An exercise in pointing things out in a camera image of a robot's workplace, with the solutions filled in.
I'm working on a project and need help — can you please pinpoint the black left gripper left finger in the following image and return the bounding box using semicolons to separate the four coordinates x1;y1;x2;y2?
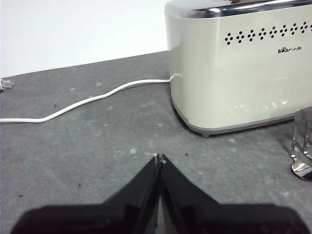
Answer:
14;155;162;234

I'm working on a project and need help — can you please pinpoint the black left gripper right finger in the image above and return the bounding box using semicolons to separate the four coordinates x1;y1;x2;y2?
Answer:
159;154;308;234

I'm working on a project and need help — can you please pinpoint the steel bread rack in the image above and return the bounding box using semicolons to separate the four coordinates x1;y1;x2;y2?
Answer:
290;108;312;181

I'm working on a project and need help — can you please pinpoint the cream white two-slot toaster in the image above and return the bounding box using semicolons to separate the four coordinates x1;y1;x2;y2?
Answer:
164;0;312;138

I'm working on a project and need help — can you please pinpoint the white power plug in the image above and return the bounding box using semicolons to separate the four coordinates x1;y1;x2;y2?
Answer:
0;78;16;91

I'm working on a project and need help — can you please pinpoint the white power cable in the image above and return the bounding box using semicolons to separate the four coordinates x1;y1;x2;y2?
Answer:
0;78;173;124

